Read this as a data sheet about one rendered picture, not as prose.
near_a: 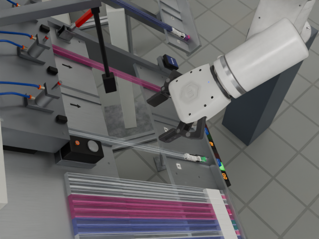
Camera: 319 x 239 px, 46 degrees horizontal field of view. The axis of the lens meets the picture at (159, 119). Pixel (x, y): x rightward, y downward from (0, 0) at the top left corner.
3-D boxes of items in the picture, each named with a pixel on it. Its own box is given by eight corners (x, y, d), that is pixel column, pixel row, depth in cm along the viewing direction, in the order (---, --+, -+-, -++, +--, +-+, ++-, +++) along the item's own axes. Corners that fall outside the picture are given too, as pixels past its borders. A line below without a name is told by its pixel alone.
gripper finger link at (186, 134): (184, 120, 74) (157, 136, 77) (189, 134, 73) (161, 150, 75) (192, 125, 77) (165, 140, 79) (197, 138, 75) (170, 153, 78)
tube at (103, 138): (201, 158, 106) (203, 157, 106) (202, 163, 106) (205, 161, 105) (41, 124, 70) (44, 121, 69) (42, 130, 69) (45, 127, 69)
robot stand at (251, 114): (244, 104, 204) (279, 4, 144) (270, 125, 197) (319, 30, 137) (221, 124, 198) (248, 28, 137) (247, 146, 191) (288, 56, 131)
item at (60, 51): (176, 96, 117) (180, 93, 116) (178, 99, 116) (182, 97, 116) (27, 38, 81) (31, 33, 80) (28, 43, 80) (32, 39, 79)
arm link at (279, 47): (225, 50, 77) (222, 59, 68) (285, 13, 72) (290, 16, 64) (247, 84, 78) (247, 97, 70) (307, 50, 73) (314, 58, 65)
